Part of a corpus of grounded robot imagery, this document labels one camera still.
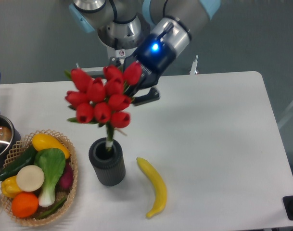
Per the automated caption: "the green bean pod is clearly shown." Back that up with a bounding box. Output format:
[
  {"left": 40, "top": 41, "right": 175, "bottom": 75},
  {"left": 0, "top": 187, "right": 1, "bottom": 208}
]
[{"left": 35, "top": 197, "right": 67, "bottom": 219}]

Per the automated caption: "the yellow banana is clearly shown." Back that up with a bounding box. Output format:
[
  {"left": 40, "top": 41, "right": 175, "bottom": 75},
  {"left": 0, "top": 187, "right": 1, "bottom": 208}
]
[{"left": 136, "top": 157, "right": 167, "bottom": 219}]

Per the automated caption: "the woven wicker basket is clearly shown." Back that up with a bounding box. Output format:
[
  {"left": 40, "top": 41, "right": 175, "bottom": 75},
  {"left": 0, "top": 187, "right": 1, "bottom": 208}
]
[{"left": 1, "top": 129, "right": 78, "bottom": 227}]

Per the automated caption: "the dark grey ribbed vase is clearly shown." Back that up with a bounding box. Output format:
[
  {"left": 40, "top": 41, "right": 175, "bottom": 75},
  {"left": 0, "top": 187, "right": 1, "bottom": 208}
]
[{"left": 89, "top": 138, "right": 126, "bottom": 186}]

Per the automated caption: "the green bok choy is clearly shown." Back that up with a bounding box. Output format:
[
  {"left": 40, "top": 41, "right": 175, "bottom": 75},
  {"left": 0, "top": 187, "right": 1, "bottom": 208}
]
[{"left": 34, "top": 148, "right": 65, "bottom": 207}]

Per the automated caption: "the red tulip bouquet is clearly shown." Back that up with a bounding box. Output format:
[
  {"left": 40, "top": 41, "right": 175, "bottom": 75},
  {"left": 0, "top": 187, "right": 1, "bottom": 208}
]
[{"left": 65, "top": 62, "right": 142, "bottom": 151}]

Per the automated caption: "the green cucumber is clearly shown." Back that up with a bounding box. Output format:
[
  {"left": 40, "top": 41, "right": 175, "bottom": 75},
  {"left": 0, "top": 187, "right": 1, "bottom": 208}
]
[{"left": 0, "top": 145, "right": 38, "bottom": 181}]

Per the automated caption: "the yellow squash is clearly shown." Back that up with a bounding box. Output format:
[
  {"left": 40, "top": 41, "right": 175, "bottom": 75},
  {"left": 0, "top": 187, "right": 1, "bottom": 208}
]
[{"left": 32, "top": 133, "right": 71, "bottom": 159}]

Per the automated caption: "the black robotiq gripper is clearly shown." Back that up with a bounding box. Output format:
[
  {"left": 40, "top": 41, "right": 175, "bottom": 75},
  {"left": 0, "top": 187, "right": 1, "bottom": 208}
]
[{"left": 109, "top": 34, "right": 176, "bottom": 106}]

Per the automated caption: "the white round radish slice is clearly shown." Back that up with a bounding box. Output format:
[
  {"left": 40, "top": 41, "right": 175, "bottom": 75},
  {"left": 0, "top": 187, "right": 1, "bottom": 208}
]
[{"left": 16, "top": 165, "right": 45, "bottom": 192}]

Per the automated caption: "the orange fruit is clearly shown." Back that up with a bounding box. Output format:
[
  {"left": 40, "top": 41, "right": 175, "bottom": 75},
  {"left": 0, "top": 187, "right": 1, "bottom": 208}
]
[{"left": 11, "top": 192, "right": 38, "bottom": 218}]

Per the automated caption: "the purple sweet potato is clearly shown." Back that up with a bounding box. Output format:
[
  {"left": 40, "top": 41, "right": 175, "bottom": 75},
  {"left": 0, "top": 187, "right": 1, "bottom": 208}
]
[{"left": 58, "top": 162, "right": 74, "bottom": 190}]

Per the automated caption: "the black device at edge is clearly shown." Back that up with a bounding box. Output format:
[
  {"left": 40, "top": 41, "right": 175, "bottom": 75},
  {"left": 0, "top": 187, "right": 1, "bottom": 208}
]
[{"left": 282, "top": 196, "right": 293, "bottom": 220}]

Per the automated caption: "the yellow bell pepper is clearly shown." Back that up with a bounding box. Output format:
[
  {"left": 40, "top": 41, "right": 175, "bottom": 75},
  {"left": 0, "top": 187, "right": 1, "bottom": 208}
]
[{"left": 1, "top": 176, "right": 23, "bottom": 198}]

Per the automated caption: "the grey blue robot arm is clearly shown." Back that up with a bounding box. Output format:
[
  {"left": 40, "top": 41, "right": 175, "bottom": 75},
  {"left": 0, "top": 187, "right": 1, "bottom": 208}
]
[{"left": 69, "top": 0, "right": 221, "bottom": 106}]

